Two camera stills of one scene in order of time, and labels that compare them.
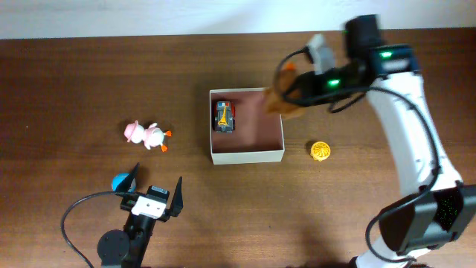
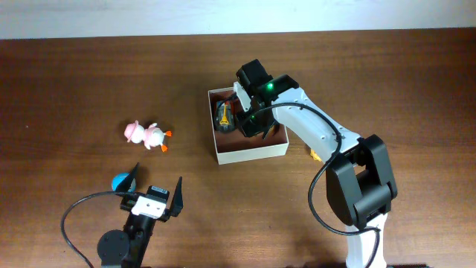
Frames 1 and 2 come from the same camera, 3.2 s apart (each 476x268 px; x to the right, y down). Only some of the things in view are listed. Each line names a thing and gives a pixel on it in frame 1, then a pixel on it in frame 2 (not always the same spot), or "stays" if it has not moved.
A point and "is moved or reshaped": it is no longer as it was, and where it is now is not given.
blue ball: x=118 y=178 stays
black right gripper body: x=302 y=86 -> x=251 y=127
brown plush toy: x=275 y=99 is moved or reshaped
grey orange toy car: x=224 y=114 stays
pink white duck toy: x=152 y=136 stays
